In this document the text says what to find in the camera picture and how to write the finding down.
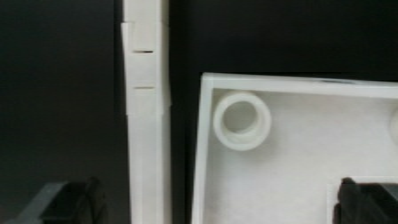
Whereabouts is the white U-shaped obstacle fence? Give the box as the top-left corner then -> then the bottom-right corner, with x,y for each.
121,0 -> 173,224

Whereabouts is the white square tabletop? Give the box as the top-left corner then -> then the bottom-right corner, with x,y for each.
191,73 -> 398,224

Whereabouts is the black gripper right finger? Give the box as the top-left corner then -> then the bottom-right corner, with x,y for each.
333,178 -> 398,224

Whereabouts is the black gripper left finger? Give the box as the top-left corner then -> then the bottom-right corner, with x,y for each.
11,177 -> 109,224

